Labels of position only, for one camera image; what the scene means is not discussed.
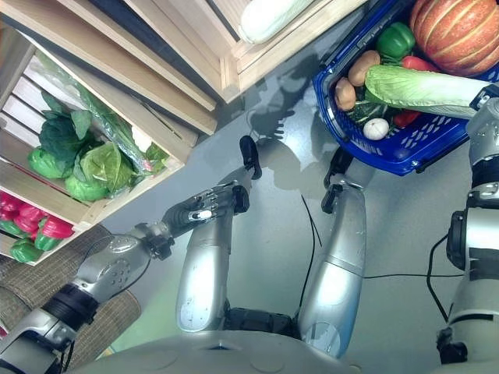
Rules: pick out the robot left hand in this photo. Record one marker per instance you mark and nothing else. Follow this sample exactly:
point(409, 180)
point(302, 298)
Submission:
point(202, 204)

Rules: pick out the blue plastic shopping basket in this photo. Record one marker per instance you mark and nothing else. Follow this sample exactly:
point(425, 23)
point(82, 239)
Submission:
point(421, 148)

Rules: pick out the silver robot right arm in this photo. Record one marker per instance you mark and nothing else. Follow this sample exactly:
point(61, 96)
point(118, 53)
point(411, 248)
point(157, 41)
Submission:
point(479, 249)

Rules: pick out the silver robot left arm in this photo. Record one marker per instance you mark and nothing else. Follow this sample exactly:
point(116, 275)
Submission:
point(105, 265)

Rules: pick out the bagged green leafy vegetables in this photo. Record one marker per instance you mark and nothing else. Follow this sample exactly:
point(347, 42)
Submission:
point(113, 124)

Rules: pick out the small green lettuce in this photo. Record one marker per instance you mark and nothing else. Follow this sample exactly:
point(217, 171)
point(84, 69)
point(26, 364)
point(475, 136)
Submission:
point(158, 157)

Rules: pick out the light green open-leaf cabbage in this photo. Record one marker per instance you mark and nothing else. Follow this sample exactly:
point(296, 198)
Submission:
point(103, 165)

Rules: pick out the light green round cabbage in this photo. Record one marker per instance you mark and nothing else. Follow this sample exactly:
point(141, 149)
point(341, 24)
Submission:
point(85, 189)
point(48, 163)

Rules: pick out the red bell pepper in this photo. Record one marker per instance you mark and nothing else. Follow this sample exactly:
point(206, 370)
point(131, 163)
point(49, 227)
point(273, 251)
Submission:
point(9, 202)
point(406, 117)
point(419, 63)
point(31, 219)
point(56, 228)

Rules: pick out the silver robot torso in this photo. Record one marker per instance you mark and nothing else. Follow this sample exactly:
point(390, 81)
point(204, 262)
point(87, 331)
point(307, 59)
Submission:
point(218, 354)

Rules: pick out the wooden crate with peppers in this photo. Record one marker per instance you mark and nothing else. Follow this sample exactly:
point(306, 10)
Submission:
point(58, 251)

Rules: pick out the wooden crate with cabbages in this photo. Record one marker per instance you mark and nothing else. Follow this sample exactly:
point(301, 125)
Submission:
point(47, 195)

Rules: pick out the dark green leafy cabbage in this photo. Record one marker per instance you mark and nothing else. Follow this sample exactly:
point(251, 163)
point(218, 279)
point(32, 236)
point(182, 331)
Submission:
point(62, 134)

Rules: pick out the wooden crate with melon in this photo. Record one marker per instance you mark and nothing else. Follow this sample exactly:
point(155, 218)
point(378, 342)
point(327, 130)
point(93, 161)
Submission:
point(273, 62)

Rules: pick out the green bell pepper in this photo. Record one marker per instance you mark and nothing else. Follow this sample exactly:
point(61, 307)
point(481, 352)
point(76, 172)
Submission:
point(395, 39)
point(9, 228)
point(46, 240)
point(25, 251)

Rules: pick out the wooden shelf boards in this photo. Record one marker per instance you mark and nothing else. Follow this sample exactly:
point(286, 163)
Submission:
point(117, 58)

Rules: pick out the grey-brown woven mat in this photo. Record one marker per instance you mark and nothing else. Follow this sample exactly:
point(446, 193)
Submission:
point(47, 272)

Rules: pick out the brown potato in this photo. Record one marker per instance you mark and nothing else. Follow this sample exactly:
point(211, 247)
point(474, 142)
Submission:
point(345, 94)
point(362, 68)

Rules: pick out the white garlic bulb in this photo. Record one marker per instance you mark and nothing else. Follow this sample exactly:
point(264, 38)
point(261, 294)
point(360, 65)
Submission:
point(376, 128)

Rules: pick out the dark green leafy vegetable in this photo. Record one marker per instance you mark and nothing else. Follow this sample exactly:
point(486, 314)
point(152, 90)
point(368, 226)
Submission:
point(368, 110)

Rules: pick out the napa cabbage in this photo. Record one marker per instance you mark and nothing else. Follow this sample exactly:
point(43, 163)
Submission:
point(409, 87)

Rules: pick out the orange ribbed pumpkin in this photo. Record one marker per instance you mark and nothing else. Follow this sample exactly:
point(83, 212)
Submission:
point(460, 35)

